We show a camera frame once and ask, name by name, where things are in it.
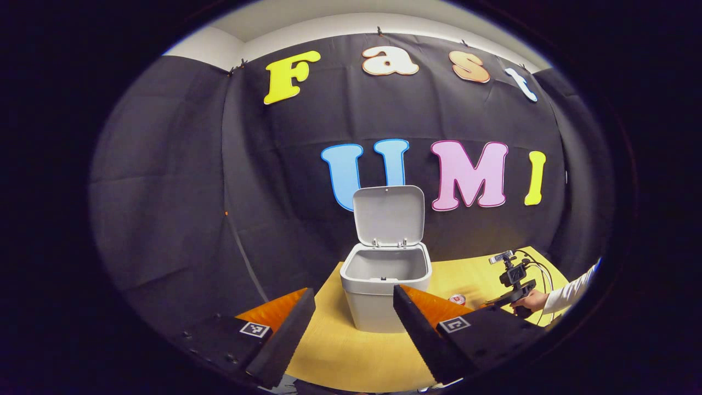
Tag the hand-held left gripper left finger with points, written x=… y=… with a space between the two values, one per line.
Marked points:
x=285 y=340

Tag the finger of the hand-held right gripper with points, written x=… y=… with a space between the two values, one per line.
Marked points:
x=515 y=293

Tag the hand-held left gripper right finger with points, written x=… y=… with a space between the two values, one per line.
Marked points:
x=422 y=334

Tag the red pop can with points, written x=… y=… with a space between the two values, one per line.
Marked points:
x=457 y=300

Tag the white desktop garbage bin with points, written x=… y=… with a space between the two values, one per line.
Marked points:
x=384 y=296

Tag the wooden desktop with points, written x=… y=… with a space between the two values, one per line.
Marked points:
x=340 y=351

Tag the black backdrop cloth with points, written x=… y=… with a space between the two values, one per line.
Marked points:
x=192 y=192

